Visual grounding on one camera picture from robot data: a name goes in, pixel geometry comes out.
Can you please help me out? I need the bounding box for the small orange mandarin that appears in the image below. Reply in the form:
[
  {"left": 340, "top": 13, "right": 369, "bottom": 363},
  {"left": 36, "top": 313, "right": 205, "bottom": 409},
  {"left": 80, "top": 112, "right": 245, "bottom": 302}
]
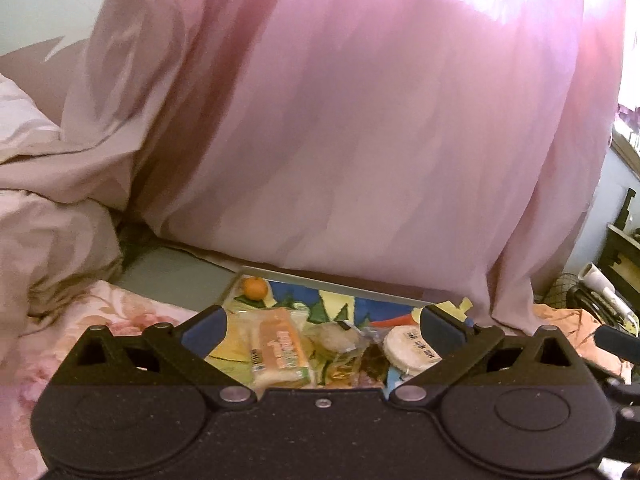
[{"left": 241, "top": 276, "right": 269, "bottom": 301}]

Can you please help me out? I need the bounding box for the packaged bread loaf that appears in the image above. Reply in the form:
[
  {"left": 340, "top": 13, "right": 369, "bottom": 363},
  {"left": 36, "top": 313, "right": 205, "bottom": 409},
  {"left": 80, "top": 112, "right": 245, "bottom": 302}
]
[{"left": 239, "top": 308, "right": 314, "bottom": 393}]

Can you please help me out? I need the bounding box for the orange cloth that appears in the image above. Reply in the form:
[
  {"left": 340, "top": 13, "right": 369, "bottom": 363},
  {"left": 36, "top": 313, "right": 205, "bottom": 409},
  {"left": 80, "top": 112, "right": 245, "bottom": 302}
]
[{"left": 533, "top": 304, "right": 634, "bottom": 384}]

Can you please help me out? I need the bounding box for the round white lidded snack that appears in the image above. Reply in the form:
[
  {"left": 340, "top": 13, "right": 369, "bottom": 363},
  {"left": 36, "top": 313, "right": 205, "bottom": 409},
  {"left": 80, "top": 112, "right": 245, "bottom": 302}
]
[{"left": 383, "top": 325, "right": 442, "bottom": 376}]

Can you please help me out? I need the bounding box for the dark wooden shelf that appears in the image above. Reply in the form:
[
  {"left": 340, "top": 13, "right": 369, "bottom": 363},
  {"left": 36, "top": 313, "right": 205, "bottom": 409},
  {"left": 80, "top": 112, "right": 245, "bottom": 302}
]
[{"left": 598, "top": 188, "right": 639, "bottom": 313}]

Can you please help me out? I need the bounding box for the yellow brown snack packet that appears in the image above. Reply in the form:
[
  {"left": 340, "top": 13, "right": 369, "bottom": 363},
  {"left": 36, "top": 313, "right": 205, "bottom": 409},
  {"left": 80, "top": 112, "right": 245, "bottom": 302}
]
[{"left": 318, "top": 344, "right": 390, "bottom": 389}]

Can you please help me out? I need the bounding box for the grey storage tray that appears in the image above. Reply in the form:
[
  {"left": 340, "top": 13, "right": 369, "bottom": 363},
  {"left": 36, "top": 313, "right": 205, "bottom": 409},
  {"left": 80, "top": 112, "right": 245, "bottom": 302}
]
[{"left": 205, "top": 268, "right": 466, "bottom": 389}]

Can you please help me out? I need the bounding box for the floral pink bedsheet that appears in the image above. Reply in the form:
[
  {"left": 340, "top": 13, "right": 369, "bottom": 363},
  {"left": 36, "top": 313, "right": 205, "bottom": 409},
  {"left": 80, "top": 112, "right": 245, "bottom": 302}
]
[{"left": 1, "top": 281, "right": 194, "bottom": 479}]

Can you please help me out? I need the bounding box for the pink pillow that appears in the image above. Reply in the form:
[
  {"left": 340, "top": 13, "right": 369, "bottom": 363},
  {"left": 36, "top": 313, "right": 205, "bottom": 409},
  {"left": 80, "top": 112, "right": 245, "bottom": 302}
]
[{"left": 1, "top": 77, "right": 122, "bottom": 358}]

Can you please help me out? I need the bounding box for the pink duvet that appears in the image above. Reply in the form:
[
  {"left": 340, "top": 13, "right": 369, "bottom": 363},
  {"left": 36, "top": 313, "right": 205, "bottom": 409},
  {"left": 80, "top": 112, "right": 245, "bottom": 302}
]
[{"left": 49, "top": 0, "right": 629, "bottom": 336}]

